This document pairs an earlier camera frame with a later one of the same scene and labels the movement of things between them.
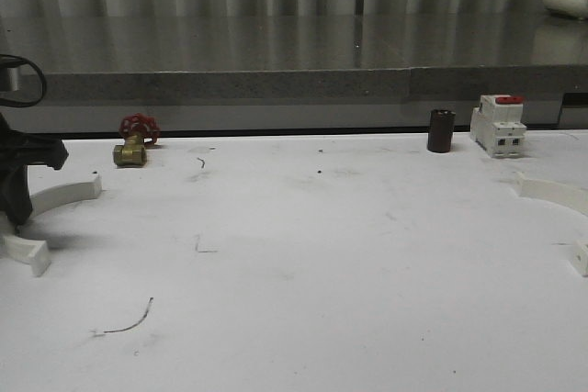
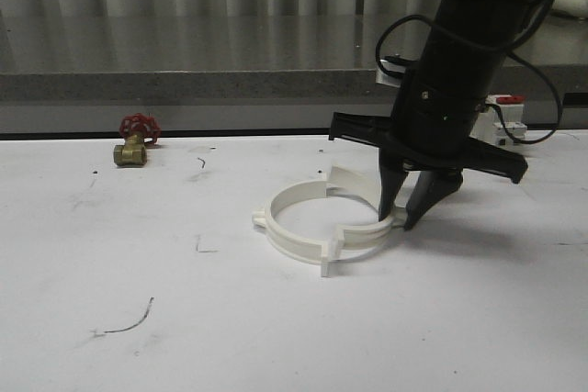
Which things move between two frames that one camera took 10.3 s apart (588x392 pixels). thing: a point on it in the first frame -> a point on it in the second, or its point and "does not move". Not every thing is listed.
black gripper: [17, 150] -> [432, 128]
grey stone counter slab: [223, 60] does not move
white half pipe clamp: [36, 252] -> [312, 252]
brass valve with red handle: [138, 129] does not move
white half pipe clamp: [576, 199] -> [348, 241]
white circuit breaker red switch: [497, 125] does not move
